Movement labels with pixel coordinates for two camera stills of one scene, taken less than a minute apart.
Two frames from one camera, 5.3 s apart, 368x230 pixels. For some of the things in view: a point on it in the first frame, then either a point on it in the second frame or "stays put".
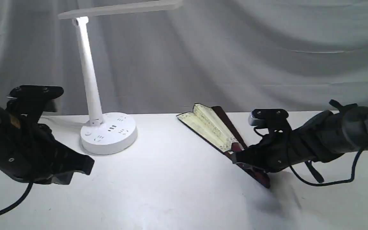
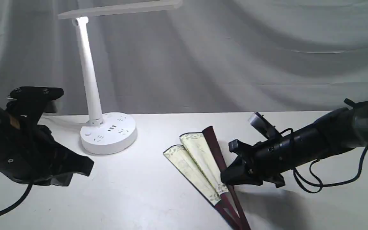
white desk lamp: x=110 y=133 stays put
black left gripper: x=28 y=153 stays put
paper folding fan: x=213 y=124 to x=197 y=161
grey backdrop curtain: x=238 y=55 stays put
